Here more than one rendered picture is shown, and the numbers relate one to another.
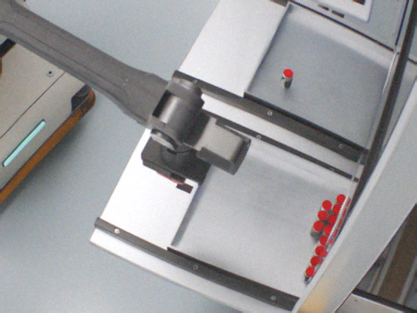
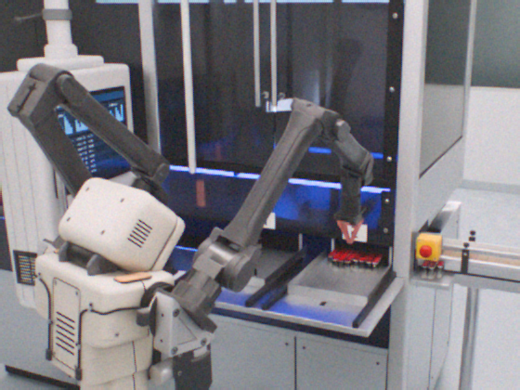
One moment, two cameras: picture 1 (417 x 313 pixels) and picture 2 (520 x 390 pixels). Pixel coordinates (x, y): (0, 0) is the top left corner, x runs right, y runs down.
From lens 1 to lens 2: 2.00 m
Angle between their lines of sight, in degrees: 72
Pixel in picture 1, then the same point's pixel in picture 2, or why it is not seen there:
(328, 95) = (260, 267)
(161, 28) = not seen: outside the picture
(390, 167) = (422, 48)
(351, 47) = not seen: hidden behind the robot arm
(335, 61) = not seen: hidden behind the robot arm
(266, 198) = (327, 282)
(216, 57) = (233, 295)
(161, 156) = (355, 211)
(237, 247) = (358, 289)
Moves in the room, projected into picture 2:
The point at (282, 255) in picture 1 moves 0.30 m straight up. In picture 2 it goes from (360, 279) to (363, 191)
